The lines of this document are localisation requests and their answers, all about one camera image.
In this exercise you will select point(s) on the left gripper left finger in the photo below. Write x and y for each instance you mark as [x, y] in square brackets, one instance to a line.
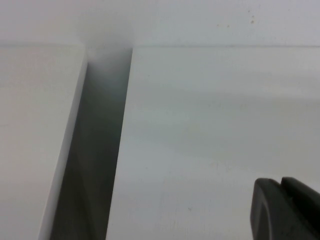
[270, 215]

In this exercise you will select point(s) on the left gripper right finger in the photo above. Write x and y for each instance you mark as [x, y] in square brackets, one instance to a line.
[310, 207]

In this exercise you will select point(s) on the white side table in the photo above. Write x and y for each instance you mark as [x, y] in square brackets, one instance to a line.
[30, 125]

